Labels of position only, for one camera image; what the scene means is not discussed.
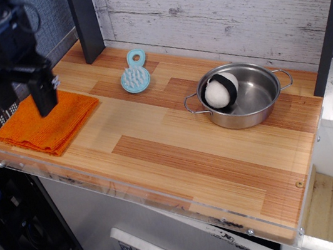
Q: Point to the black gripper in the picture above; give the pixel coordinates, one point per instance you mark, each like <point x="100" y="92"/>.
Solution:
<point x="20" y="63"/>

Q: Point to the orange cloth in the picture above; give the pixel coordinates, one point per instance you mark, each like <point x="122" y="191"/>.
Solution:
<point x="53" y="133"/>

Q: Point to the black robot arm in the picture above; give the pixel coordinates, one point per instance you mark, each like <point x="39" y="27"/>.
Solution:
<point x="21" y="63"/>

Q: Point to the small stainless steel pot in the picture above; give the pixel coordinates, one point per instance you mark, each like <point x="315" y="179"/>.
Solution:
<point x="259" y="89"/>

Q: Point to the light blue scrub brush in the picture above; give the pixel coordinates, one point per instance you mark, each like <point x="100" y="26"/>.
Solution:
<point x="135" y="78"/>

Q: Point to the white ball with black band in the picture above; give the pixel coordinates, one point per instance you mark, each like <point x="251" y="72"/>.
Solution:
<point x="221" y="90"/>

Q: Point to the clear acrylic table guard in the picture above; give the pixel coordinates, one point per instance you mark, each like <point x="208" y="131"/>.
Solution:
<point x="159" y="149"/>

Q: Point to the dark grey left post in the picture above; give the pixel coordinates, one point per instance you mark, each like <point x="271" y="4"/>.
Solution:
<point x="88" y="28"/>

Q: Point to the dark grey post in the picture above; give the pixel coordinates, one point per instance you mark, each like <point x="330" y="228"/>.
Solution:
<point x="325" y="56"/>
<point x="88" y="28"/>

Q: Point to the dark grey right post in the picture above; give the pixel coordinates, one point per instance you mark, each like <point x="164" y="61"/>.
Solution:
<point x="325" y="56"/>

